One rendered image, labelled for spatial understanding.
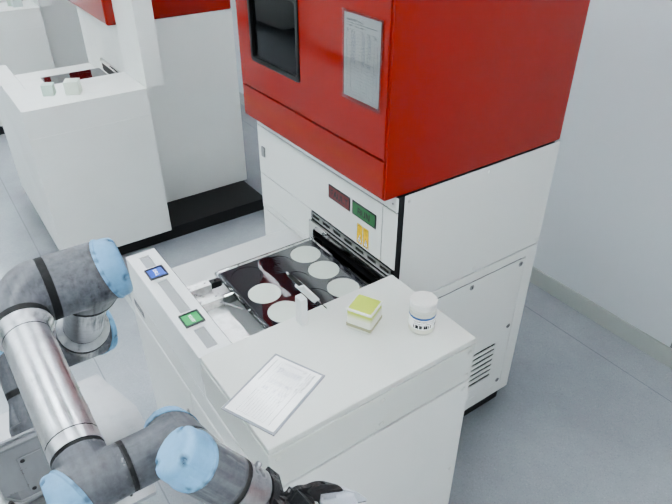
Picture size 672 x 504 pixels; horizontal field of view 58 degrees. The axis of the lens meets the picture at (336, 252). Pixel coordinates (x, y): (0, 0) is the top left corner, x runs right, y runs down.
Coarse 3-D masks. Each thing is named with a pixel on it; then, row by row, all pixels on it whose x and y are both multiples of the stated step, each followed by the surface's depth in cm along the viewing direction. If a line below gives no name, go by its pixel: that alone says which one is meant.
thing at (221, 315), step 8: (208, 312) 179; (216, 312) 179; (224, 312) 179; (216, 320) 176; (224, 320) 176; (232, 320) 176; (224, 328) 173; (232, 328) 173; (240, 328) 173; (232, 336) 170; (240, 336) 170; (248, 336) 170
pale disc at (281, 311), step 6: (270, 306) 178; (276, 306) 178; (282, 306) 178; (288, 306) 178; (294, 306) 178; (270, 312) 176; (276, 312) 176; (282, 312) 176; (288, 312) 176; (294, 312) 176; (270, 318) 174; (276, 318) 174; (282, 318) 173; (288, 318) 173
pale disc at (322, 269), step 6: (312, 264) 196; (318, 264) 196; (324, 264) 196; (330, 264) 196; (336, 264) 196; (312, 270) 193; (318, 270) 193; (324, 270) 193; (330, 270) 193; (336, 270) 193; (318, 276) 191; (324, 276) 191; (330, 276) 191
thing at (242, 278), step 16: (272, 256) 200; (288, 256) 200; (320, 256) 200; (224, 272) 192; (240, 272) 193; (256, 272) 193; (272, 272) 193; (304, 272) 192; (240, 288) 185; (288, 288) 186; (320, 288) 185; (256, 304) 179; (272, 304) 179; (320, 304) 179; (272, 320) 173
